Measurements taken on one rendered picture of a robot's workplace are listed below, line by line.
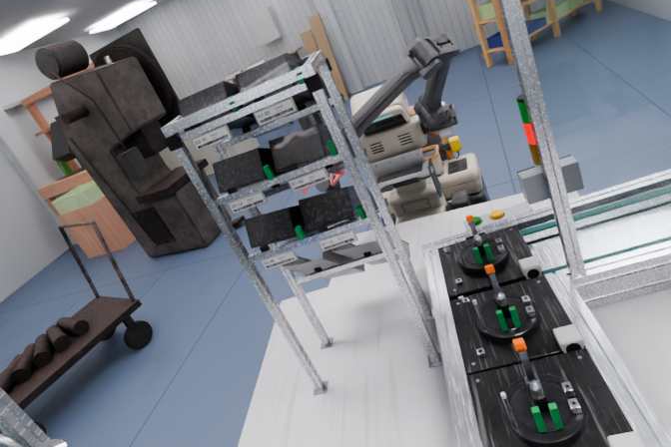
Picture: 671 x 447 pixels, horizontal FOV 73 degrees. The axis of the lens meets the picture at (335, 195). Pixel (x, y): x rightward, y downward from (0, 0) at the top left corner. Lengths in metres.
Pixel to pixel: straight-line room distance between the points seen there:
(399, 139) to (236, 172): 0.96
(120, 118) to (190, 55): 5.91
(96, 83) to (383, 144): 3.53
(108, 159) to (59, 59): 1.04
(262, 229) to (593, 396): 0.75
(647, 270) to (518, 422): 0.52
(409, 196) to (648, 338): 1.10
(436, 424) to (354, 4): 8.57
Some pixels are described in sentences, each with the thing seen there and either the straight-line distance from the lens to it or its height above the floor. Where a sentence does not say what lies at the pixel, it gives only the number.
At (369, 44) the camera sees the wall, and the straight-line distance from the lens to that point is 9.30.
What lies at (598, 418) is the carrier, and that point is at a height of 0.97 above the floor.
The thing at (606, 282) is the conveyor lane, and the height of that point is 0.92.
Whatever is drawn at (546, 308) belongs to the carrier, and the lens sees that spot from 1.15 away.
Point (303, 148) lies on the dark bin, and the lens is 1.00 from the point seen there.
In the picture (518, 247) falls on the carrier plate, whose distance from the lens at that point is 1.34.
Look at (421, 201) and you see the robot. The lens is 1.99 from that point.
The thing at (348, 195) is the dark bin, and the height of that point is 1.35.
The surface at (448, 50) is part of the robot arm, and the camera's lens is 1.43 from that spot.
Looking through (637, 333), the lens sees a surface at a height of 0.86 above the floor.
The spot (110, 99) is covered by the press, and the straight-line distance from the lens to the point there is 4.89.
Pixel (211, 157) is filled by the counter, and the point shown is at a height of 0.29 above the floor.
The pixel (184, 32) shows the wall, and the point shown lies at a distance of 10.61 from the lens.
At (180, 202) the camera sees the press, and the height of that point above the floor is 0.60.
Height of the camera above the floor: 1.74
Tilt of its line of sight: 21 degrees down
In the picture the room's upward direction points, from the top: 25 degrees counter-clockwise
